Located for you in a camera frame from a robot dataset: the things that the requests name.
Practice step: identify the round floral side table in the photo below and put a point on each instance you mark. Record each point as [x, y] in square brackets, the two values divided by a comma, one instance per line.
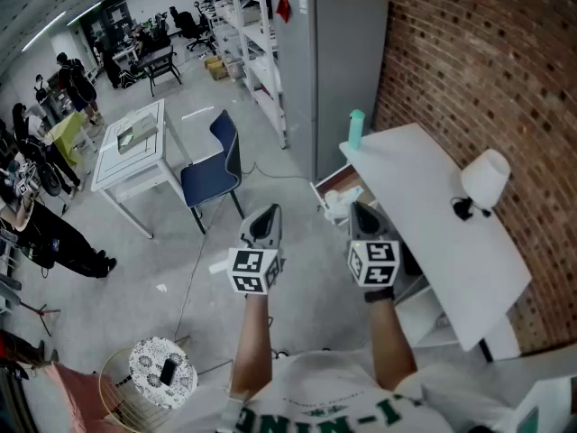
[155, 368]

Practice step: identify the white desk drawer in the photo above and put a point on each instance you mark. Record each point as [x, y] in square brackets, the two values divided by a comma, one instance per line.
[331, 183]

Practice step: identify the black wristband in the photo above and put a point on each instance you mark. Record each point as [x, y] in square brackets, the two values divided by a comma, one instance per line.
[379, 295]

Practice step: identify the white paper scrap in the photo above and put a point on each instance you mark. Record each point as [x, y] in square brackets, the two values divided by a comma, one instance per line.
[162, 288]

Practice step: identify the white desk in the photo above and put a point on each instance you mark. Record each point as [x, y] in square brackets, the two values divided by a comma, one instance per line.
[433, 223]

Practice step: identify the brown cardboard box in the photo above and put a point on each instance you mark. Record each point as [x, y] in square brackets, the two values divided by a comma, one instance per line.
[216, 68]

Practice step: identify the mint green bottle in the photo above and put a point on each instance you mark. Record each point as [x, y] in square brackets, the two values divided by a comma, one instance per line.
[356, 129]

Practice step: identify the person's white printed t-shirt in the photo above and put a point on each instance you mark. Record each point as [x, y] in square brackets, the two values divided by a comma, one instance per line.
[342, 395]

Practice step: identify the yellow-green folding table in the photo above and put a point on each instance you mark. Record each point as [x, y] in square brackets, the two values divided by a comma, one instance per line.
[67, 135]

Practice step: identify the black office chair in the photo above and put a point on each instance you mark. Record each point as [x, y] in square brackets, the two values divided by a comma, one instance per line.
[191, 27]

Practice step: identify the white item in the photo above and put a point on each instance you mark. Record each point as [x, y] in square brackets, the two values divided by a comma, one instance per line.
[339, 200]

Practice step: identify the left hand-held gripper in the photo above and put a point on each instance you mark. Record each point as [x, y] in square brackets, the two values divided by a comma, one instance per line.
[252, 266]

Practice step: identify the pink cloth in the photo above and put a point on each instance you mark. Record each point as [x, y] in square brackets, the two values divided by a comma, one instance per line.
[83, 393]

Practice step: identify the flat cardboard box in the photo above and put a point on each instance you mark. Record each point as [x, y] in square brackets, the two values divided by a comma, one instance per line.
[137, 133]

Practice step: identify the white table lamp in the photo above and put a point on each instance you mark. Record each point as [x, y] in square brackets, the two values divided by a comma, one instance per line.
[486, 178]

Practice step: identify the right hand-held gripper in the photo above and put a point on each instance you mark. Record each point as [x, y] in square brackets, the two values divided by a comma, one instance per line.
[376, 262]

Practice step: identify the grey metal cabinet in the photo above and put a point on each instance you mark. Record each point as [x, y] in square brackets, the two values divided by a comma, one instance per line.
[333, 79]

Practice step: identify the white square table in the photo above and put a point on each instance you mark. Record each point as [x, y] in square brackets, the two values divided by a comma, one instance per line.
[135, 160]

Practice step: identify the person's left forearm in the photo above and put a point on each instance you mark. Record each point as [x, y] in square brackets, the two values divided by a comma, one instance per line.
[254, 341]

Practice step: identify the white shelving rack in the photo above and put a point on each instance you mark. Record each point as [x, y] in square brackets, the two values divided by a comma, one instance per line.
[257, 43]

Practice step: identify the person's right forearm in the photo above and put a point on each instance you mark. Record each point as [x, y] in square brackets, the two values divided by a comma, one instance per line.
[391, 341]

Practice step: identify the black frame table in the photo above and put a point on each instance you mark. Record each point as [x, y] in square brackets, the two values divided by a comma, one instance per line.
[158, 66]

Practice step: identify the blue chair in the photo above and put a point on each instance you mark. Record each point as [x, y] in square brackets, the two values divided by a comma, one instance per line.
[216, 169]

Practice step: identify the red paper ornament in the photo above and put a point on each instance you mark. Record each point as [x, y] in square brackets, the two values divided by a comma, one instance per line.
[283, 6]

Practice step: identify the black smartphone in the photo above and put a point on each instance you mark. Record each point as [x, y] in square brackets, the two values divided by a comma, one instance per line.
[168, 371]

